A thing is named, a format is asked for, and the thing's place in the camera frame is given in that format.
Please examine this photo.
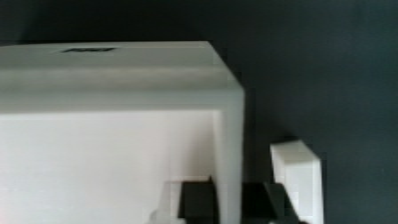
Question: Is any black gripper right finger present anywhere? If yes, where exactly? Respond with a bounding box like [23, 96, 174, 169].
[241, 183, 309, 224]

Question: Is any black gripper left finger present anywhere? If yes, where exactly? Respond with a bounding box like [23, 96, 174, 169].
[149, 175, 220, 224]

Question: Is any white U-shaped barrier frame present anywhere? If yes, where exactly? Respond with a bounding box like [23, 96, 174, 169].
[270, 140, 325, 224]

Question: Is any white drawer cabinet box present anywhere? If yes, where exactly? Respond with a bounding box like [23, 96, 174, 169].
[0, 41, 243, 224]

